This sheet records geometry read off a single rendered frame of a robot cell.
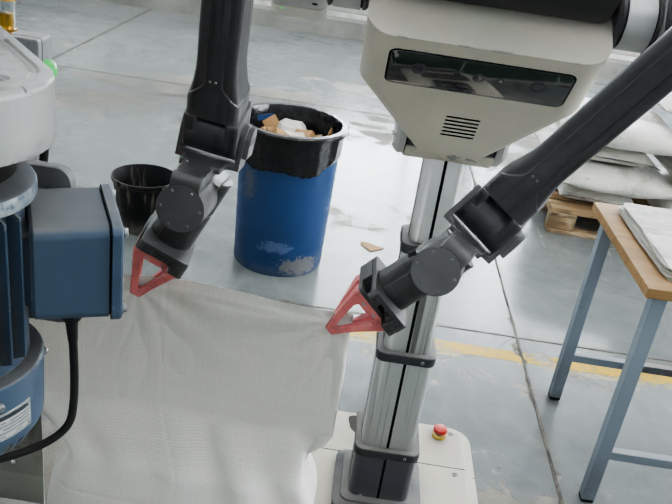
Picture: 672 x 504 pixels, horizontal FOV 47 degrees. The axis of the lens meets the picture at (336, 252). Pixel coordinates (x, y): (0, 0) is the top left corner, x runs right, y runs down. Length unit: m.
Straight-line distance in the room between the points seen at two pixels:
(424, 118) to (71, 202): 0.81
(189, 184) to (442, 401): 2.01
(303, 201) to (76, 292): 2.59
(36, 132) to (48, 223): 0.08
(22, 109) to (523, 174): 0.53
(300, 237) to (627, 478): 1.57
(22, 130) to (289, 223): 2.69
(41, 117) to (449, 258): 0.46
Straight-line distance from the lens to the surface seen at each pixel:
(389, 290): 0.96
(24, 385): 0.72
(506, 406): 2.85
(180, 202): 0.89
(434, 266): 0.87
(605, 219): 2.55
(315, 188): 3.23
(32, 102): 0.61
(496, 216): 0.93
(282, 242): 3.30
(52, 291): 0.68
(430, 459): 2.11
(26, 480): 1.76
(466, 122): 1.39
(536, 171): 0.89
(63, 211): 0.69
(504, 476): 2.55
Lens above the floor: 1.58
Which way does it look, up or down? 25 degrees down
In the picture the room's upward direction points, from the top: 9 degrees clockwise
